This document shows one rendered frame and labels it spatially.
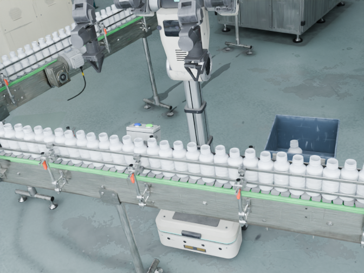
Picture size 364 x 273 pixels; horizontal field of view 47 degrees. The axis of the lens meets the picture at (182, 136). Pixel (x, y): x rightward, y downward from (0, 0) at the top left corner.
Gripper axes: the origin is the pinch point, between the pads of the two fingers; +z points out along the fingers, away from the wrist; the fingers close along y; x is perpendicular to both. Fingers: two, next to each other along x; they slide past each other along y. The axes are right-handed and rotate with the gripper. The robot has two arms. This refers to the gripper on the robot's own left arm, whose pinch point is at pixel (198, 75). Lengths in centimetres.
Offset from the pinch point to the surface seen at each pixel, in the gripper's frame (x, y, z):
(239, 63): 67, 295, 134
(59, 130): 67, -12, 25
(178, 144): 7.6, -12.0, 25.6
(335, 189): -54, -16, 35
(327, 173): -51, -16, 28
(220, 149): -10.4, -11.8, 25.8
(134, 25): 121, 165, 41
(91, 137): 47, -16, 24
